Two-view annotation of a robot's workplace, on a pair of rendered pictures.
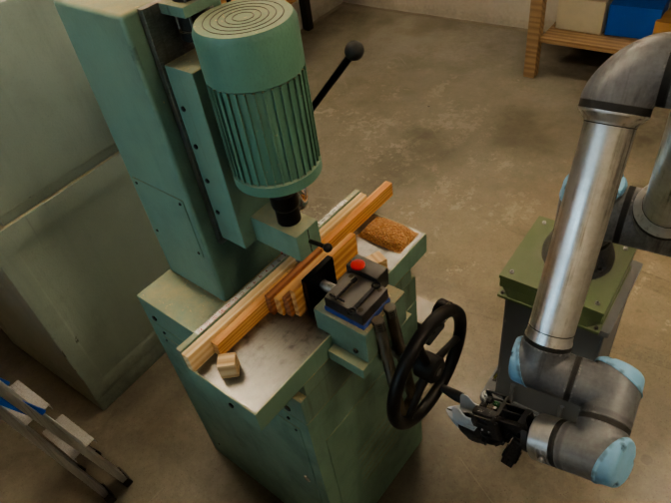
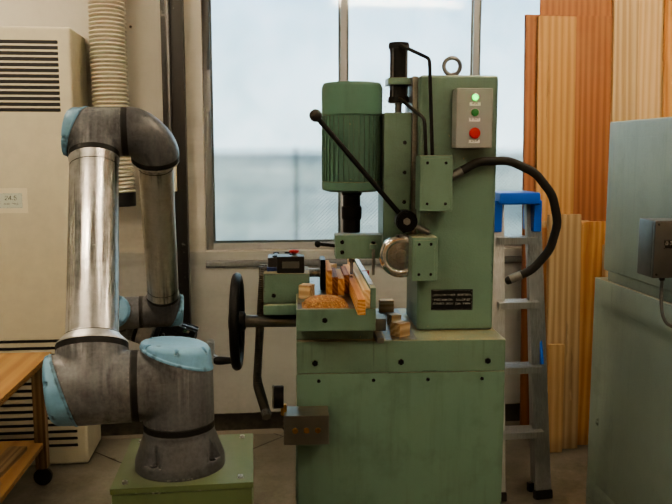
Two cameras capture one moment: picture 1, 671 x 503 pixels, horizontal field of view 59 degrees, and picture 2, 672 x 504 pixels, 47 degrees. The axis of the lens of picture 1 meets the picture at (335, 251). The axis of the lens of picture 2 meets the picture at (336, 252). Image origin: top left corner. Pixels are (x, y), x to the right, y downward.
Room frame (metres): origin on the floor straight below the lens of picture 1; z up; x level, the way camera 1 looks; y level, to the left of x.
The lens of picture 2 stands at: (2.46, -1.64, 1.31)
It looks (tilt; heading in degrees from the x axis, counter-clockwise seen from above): 7 degrees down; 132
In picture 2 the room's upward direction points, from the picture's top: straight up
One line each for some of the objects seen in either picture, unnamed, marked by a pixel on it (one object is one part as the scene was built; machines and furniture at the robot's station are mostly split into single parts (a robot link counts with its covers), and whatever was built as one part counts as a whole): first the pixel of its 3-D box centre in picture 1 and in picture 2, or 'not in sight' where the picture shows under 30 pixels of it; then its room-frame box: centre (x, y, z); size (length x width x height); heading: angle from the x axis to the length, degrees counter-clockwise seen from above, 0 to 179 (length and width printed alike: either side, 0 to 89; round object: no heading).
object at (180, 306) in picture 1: (276, 296); (391, 337); (1.06, 0.17, 0.76); 0.57 x 0.45 x 0.09; 45
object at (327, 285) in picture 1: (331, 287); (312, 272); (0.87, 0.02, 0.95); 0.09 x 0.07 x 0.09; 135
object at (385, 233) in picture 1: (387, 230); (324, 300); (1.07, -0.13, 0.91); 0.12 x 0.09 x 0.03; 45
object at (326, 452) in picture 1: (301, 386); (389, 464); (1.06, 0.17, 0.36); 0.58 x 0.45 x 0.71; 45
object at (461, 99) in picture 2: not in sight; (472, 118); (1.30, 0.21, 1.40); 0.10 x 0.06 x 0.16; 45
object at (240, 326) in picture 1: (313, 258); (352, 286); (1.00, 0.05, 0.92); 0.62 x 0.02 x 0.04; 135
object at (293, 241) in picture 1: (287, 232); (358, 248); (0.99, 0.10, 1.03); 0.14 x 0.07 x 0.09; 45
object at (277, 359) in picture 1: (333, 311); (315, 298); (0.88, 0.03, 0.87); 0.61 x 0.30 x 0.06; 135
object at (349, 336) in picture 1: (360, 313); (286, 284); (0.82, -0.03, 0.92); 0.15 x 0.13 x 0.09; 135
